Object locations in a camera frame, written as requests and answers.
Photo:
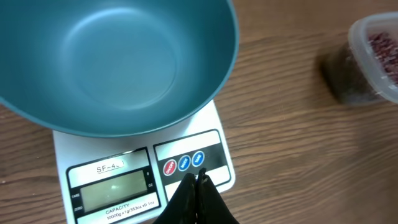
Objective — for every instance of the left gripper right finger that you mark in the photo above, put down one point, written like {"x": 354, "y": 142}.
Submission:
{"x": 210, "y": 207}

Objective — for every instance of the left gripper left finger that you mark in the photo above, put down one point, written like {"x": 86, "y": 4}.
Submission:
{"x": 181, "y": 207}

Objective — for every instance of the white digital kitchen scale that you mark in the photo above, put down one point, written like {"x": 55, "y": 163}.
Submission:
{"x": 132, "y": 179}

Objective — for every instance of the blue bowl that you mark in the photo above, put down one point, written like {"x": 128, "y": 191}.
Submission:
{"x": 114, "y": 68}

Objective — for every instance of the clear plastic container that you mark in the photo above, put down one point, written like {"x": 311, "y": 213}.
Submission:
{"x": 364, "y": 69}

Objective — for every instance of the red beans in container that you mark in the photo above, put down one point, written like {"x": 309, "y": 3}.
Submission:
{"x": 385, "y": 50}

